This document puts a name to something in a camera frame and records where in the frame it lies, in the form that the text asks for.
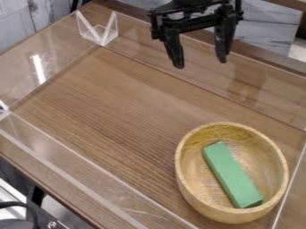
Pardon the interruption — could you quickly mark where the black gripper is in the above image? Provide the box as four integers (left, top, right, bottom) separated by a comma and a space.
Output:
148, 0, 244, 69

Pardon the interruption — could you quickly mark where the green rectangular block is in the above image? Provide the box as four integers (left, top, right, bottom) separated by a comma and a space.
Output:
202, 141, 264, 208

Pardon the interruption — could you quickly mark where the light brown wooden bowl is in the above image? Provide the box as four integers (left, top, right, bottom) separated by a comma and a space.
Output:
176, 122, 289, 225

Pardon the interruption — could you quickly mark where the clear acrylic tray enclosure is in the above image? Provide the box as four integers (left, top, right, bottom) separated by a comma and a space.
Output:
0, 4, 306, 229

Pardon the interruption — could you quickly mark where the black metal table bracket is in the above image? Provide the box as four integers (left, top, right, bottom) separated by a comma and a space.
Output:
27, 186, 70, 229

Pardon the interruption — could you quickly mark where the black cable lower left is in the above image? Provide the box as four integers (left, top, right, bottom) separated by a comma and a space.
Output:
0, 201, 41, 229

